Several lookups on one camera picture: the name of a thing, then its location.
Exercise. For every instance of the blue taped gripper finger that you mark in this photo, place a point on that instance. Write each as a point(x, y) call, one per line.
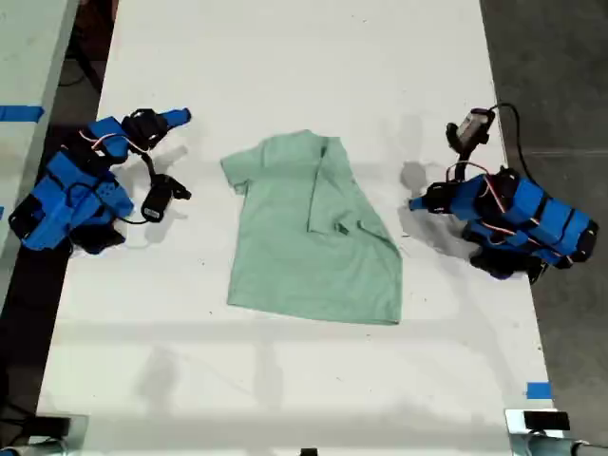
point(176, 117)
point(419, 203)

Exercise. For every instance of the pale green t-shirt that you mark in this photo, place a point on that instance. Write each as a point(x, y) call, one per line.
point(323, 247)

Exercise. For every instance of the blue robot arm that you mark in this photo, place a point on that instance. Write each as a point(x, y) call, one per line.
point(532, 214)
point(71, 190)

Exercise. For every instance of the pale side table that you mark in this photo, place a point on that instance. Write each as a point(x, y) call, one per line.
point(28, 95)

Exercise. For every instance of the long blue tape strip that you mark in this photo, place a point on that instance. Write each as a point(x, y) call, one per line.
point(21, 114)

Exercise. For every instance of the square blue tape piece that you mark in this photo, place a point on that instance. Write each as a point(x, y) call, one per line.
point(539, 390)

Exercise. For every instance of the small black box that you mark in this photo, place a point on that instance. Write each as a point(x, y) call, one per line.
point(53, 425)
point(546, 421)

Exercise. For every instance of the small black clip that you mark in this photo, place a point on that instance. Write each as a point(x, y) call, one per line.
point(309, 452)

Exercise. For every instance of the black camera box with label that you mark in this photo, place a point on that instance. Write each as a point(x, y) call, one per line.
point(159, 197)

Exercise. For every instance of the black and silver camera box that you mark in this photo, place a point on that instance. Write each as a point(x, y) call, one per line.
point(470, 126)

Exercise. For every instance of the metal table bracket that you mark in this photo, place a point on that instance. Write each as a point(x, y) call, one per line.
point(78, 434)
point(515, 437)

